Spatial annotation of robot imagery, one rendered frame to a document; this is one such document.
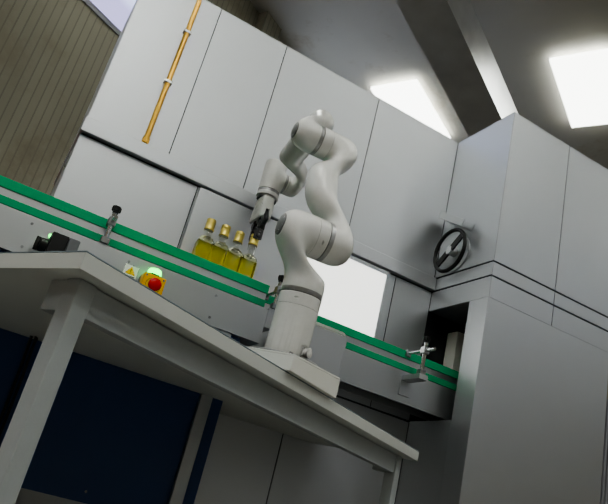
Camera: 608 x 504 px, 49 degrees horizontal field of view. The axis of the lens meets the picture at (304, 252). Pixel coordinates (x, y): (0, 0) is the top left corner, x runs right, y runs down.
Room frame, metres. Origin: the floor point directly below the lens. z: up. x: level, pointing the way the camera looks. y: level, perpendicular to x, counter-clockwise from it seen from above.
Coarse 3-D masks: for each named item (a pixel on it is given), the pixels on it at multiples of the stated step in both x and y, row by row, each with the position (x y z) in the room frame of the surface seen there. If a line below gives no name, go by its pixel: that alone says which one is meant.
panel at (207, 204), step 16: (208, 192) 2.34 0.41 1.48; (192, 208) 2.34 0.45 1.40; (208, 208) 2.35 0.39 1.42; (224, 208) 2.37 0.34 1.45; (240, 208) 2.39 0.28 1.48; (192, 224) 2.33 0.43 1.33; (240, 224) 2.40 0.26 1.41; (272, 224) 2.45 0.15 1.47; (192, 240) 2.34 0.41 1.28; (272, 240) 2.46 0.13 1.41; (256, 256) 2.44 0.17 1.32; (272, 256) 2.47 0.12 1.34; (352, 256) 2.60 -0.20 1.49; (256, 272) 2.45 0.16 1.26; (272, 272) 2.47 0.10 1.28; (384, 272) 2.67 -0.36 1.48; (272, 288) 2.48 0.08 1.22; (384, 288) 2.68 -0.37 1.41
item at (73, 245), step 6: (54, 234) 1.83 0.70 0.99; (60, 234) 1.83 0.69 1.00; (54, 240) 1.83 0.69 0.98; (60, 240) 1.83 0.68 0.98; (66, 240) 1.84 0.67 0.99; (72, 240) 1.85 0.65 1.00; (48, 246) 1.83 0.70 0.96; (54, 246) 1.83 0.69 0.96; (60, 246) 1.84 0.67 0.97; (66, 246) 1.85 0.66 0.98; (72, 246) 1.85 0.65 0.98; (78, 246) 1.86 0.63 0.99
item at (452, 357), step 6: (450, 336) 2.83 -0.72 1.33; (456, 336) 2.80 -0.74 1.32; (462, 336) 2.80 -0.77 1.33; (450, 342) 2.83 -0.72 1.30; (456, 342) 2.79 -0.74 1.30; (462, 342) 2.81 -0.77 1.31; (450, 348) 2.82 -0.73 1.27; (456, 348) 2.80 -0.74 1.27; (450, 354) 2.82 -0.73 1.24; (456, 354) 2.80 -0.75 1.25; (444, 360) 2.85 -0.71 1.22; (450, 360) 2.81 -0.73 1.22; (456, 360) 2.80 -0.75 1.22; (450, 366) 2.81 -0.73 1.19; (456, 366) 2.80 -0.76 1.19
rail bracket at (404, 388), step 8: (424, 336) 2.45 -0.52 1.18; (424, 344) 2.45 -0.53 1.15; (408, 352) 2.54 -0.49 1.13; (416, 352) 2.49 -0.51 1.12; (424, 352) 2.44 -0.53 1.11; (424, 360) 2.45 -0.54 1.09; (408, 376) 2.49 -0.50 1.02; (416, 376) 2.44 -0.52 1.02; (424, 376) 2.44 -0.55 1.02; (400, 384) 2.52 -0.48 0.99; (408, 384) 2.54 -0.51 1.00; (400, 392) 2.53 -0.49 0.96; (408, 392) 2.54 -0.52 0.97
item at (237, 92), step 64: (192, 0) 2.24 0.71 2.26; (128, 64) 2.19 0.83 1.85; (192, 64) 2.28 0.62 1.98; (256, 64) 2.38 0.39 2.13; (128, 128) 2.22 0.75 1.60; (192, 128) 2.31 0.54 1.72; (256, 128) 2.41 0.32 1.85; (384, 128) 2.64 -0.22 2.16; (64, 192) 2.18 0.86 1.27; (128, 192) 2.26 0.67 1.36; (192, 192) 2.35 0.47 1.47; (256, 192) 2.44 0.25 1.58; (384, 192) 2.67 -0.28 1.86; (448, 192) 2.81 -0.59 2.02; (384, 256) 2.67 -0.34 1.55; (384, 320) 2.72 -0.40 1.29; (448, 320) 2.86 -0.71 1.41
